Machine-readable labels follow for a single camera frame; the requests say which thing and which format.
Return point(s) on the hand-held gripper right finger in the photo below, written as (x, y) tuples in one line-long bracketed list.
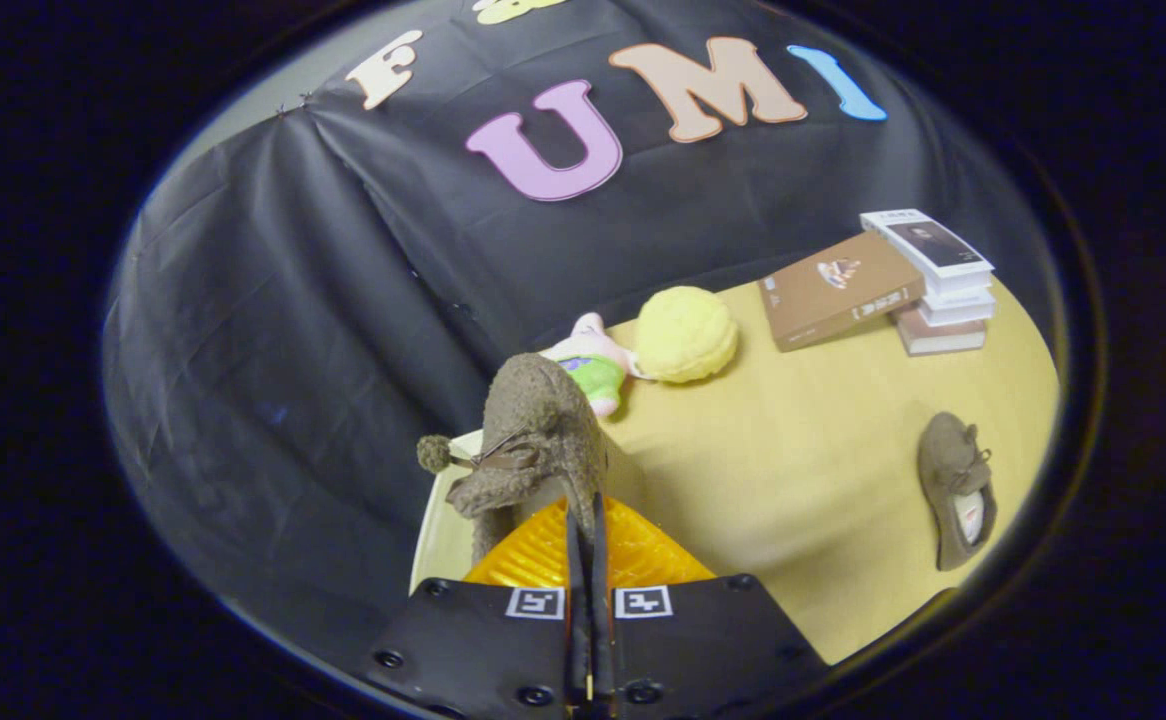
[(703, 640)]

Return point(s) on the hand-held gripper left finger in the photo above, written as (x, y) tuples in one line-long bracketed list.
[(483, 640)]

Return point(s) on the beige storage box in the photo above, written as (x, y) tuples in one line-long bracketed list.
[(438, 545)]

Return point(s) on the brown fuzzy shoe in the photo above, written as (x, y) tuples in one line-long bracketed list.
[(543, 420), (953, 470)]

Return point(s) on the pink and green plush toy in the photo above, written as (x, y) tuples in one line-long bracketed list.
[(595, 372)]

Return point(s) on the yellow plush ball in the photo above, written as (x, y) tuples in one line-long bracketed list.
[(685, 335)]

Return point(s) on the brown cover book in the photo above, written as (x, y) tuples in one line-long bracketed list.
[(833, 295)]

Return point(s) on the mauve book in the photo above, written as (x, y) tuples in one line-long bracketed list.
[(938, 338)]

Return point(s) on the white portrait cover book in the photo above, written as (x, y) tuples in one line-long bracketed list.
[(933, 245)]

